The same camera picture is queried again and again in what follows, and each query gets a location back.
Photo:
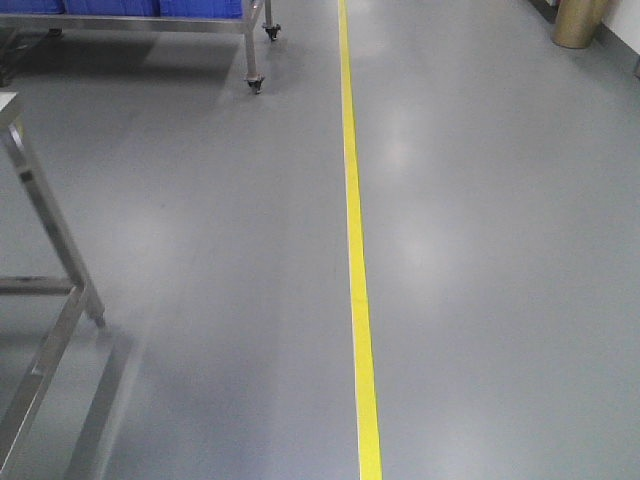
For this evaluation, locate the stainless steel table frame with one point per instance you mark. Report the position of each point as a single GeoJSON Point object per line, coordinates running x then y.
{"type": "Point", "coordinates": [62, 367]}

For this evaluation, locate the stainless steel rack frame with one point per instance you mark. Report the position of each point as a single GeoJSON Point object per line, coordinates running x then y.
{"type": "Point", "coordinates": [168, 16]}

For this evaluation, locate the brass cylindrical bin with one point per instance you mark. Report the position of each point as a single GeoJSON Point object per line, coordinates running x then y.
{"type": "Point", "coordinates": [577, 21]}

